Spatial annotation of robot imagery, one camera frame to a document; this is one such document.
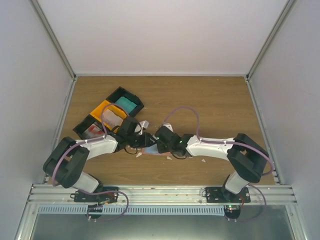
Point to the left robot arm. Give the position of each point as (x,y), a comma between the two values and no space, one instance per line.
(65,165)

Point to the teal cards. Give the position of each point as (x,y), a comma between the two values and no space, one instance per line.
(126,104)

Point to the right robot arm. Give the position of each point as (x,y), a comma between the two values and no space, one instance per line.
(245,155)

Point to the pale pink cards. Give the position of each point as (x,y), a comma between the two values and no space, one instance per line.
(111,119)

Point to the grey slotted cable duct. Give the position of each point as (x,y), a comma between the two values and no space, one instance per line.
(190,210)

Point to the red and white cards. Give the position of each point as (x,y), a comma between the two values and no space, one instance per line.
(93,131)

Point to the black bin with teal cards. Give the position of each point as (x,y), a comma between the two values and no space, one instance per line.
(120,91)

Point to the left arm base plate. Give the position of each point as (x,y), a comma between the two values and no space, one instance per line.
(110,197)

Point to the aluminium mounting rail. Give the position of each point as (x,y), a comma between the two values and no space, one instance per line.
(166,195)

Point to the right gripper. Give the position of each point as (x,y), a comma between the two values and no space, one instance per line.
(161,148)

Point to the yellow bin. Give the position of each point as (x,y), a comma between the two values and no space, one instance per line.
(96,113)

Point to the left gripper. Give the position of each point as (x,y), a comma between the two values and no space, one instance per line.
(146,141)

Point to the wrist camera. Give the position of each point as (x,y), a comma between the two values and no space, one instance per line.
(141,126)
(169,126)

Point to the black bin with red cards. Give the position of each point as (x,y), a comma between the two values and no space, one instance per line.
(84,124)

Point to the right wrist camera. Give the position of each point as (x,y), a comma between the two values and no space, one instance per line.
(169,126)

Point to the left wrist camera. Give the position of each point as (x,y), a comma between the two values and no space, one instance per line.
(141,126)

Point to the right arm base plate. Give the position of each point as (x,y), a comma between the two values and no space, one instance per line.
(217,194)

